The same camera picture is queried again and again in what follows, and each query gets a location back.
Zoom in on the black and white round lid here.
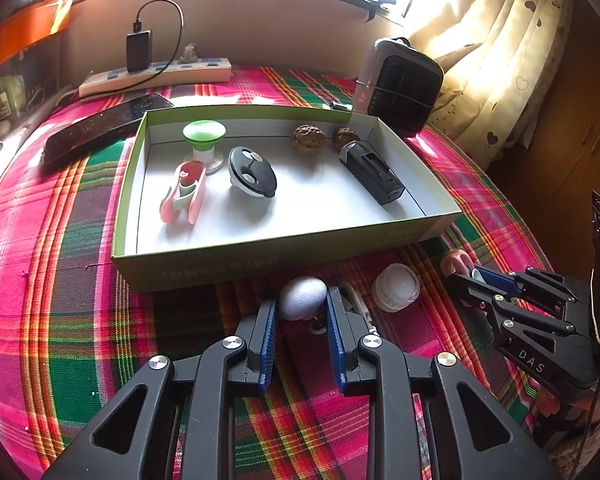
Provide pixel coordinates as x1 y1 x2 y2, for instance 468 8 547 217
228 146 277 198

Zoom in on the brown wooden cabinet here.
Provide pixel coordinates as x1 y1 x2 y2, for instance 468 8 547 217
485 10 600 241

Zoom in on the cream heart print curtain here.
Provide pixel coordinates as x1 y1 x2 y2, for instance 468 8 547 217
410 0 581 171

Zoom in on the black charger cable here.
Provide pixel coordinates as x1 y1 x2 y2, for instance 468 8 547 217
130 0 185 86

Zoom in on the brown walnut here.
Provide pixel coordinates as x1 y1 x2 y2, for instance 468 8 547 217
331 127 361 152
291 125 327 153

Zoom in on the black charger adapter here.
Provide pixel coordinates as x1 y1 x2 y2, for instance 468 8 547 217
125 31 153 72

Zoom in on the black smartphone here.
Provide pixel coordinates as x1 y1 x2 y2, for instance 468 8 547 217
42 92 176 168

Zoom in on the white egg-shaped object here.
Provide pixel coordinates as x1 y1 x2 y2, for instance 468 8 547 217
279 275 328 322

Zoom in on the green and white cardboard box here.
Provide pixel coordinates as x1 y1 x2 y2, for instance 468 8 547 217
111 105 463 293

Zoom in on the clear storage box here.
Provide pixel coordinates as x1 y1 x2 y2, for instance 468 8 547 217
0 45 66 161

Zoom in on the green and white spool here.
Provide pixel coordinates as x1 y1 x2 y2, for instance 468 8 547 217
182 120 227 176

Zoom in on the plaid blanket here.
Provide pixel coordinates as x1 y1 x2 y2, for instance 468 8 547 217
0 62 581 480

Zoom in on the white round cap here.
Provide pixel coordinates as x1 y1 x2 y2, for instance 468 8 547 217
371 263 422 314

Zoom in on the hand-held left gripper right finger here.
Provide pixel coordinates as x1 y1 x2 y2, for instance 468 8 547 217
326 287 558 480

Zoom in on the black bike light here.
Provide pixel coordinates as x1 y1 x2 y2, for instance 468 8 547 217
339 141 406 206

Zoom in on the small pink object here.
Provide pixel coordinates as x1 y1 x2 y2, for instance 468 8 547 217
440 249 481 281

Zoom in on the small black and white heater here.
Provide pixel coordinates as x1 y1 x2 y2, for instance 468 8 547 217
352 37 445 138

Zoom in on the pink and mint holder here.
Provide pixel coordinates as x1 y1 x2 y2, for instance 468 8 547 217
160 159 208 225

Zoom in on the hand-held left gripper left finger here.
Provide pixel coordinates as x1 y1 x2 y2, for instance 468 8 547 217
42 296 280 480

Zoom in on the orange box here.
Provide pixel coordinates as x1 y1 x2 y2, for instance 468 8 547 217
0 0 73 76

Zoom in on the white power strip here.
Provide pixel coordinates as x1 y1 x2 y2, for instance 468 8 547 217
78 57 232 98

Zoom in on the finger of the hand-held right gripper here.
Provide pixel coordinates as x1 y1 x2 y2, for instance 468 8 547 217
447 273 576 346
480 267 581 311

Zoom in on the white usb cable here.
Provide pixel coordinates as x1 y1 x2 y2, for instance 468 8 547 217
307 282 381 336

